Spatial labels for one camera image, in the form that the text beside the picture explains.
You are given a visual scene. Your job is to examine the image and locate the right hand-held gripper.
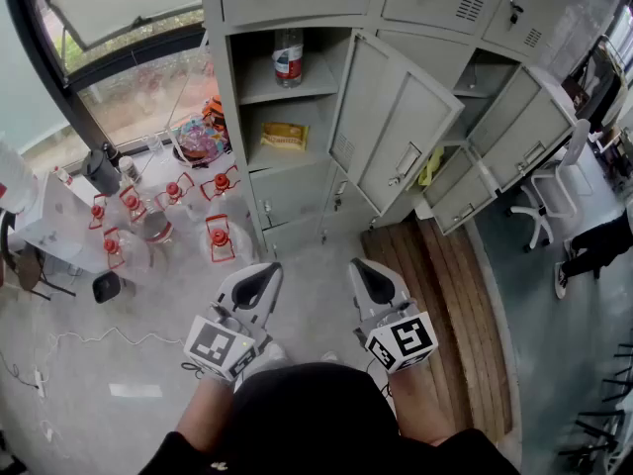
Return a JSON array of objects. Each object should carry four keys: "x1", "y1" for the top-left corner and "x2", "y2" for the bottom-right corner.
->
[{"x1": 348, "y1": 257, "x2": 439, "y2": 376}]

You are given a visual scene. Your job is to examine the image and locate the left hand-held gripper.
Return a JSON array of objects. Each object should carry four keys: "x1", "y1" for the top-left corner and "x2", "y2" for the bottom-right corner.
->
[{"x1": 182, "y1": 262, "x2": 285, "y2": 383}]

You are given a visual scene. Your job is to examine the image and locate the yellow-green cloth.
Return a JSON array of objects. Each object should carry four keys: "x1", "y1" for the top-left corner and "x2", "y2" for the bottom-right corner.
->
[{"x1": 417, "y1": 145, "x2": 446, "y2": 187}]

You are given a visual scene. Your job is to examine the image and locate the yellow snack packet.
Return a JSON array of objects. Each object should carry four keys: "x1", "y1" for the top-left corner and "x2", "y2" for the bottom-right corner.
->
[{"x1": 260, "y1": 122, "x2": 311, "y2": 151}]

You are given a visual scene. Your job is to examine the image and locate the grey metal locker cabinet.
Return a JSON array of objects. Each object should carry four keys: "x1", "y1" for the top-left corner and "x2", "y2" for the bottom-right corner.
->
[{"x1": 197, "y1": 0, "x2": 589, "y2": 261}]

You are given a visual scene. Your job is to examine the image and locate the clear water bottle red cap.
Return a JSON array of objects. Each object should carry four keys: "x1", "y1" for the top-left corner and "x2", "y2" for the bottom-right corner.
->
[{"x1": 273, "y1": 28, "x2": 305, "y2": 89}]

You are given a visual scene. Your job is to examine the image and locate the person's left forearm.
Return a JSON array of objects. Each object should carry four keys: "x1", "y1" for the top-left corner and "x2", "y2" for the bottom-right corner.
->
[{"x1": 175, "y1": 376, "x2": 236, "y2": 452}]

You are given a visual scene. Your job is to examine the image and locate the person's right forearm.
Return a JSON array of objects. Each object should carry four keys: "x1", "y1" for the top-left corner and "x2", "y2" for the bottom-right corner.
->
[{"x1": 388, "y1": 368, "x2": 459, "y2": 447}]

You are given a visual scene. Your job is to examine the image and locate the wooden slat pallet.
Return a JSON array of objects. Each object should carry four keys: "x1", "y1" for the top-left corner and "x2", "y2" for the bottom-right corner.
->
[{"x1": 360, "y1": 218, "x2": 513, "y2": 437}]

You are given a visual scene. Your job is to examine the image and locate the person's left white shoe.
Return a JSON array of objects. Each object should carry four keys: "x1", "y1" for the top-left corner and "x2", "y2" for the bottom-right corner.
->
[{"x1": 256, "y1": 342, "x2": 288, "y2": 365}]

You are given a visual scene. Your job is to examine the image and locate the group of clear water jugs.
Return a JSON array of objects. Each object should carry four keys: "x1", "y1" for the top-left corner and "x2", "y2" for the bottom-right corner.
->
[{"x1": 87, "y1": 164, "x2": 258, "y2": 271}]

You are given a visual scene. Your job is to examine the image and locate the black plastic stool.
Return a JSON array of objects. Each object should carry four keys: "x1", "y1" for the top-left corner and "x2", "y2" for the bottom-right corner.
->
[{"x1": 92, "y1": 270, "x2": 123, "y2": 305}]

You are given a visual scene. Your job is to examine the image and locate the person's black shirt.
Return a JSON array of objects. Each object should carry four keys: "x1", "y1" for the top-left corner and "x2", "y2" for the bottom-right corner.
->
[{"x1": 137, "y1": 361, "x2": 520, "y2": 475}]

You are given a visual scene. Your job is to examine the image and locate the white paper strip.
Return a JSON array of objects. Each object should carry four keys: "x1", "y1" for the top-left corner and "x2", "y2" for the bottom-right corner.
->
[{"x1": 108, "y1": 383, "x2": 163, "y2": 398}]

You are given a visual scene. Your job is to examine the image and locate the colourful patterned bag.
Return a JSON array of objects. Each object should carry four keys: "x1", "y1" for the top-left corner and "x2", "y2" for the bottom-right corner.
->
[{"x1": 172, "y1": 116, "x2": 231, "y2": 167}]

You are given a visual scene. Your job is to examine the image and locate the small white-lidded jar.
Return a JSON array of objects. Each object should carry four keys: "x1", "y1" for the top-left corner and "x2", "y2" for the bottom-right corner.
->
[{"x1": 117, "y1": 154, "x2": 142, "y2": 185}]

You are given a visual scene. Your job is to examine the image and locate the small clear plastic bottle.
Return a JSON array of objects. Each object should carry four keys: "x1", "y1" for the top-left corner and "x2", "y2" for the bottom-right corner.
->
[{"x1": 145, "y1": 134, "x2": 167, "y2": 162}]

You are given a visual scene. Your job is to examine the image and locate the orange striped bag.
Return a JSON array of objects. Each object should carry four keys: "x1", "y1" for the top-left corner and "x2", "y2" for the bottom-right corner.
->
[{"x1": 201, "y1": 95, "x2": 228, "y2": 133}]

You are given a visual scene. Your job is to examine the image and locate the black kettle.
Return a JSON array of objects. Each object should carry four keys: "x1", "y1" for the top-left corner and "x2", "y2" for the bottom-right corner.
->
[{"x1": 80, "y1": 142, "x2": 123, "y2": 197}]

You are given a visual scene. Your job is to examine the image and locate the white table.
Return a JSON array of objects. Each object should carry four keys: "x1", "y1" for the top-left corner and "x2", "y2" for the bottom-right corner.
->
[{"x1": 14, "y1": 170, "x2": 100, "y2": 274}]

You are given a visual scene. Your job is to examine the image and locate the brown chair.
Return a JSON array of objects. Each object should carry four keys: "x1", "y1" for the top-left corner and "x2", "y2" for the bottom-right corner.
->
[{"x1": 0, "y1": 210, "x2": 78, "y2": 301}]

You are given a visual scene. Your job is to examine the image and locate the white office chair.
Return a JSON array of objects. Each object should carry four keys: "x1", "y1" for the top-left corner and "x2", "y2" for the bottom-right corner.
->
[{"x1": 508, "y1": 119, "x2": 592, "y2": 254}]

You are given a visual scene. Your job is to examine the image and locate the black metal rack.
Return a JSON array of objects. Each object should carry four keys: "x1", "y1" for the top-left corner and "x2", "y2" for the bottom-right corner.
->
[{"x1": 558, "y1": 338, "x2": 633, "y2": 475}]

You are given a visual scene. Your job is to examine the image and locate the large clear plastic barrel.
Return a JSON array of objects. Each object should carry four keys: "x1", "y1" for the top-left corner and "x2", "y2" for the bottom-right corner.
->
[{"x1": 0, "y1": 141, "x2": 40, "y2": 215}]

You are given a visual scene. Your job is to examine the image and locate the black framed window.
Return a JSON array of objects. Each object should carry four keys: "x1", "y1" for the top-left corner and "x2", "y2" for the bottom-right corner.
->
[{"x1": 0, "y1": 0, "x2": 209, "y2": 147}]

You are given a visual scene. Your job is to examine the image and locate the white floor cable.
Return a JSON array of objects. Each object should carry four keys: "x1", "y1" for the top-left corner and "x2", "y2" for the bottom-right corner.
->
[{"x1": 46, "y1": 327, "x2": 187, "y2": 350}]

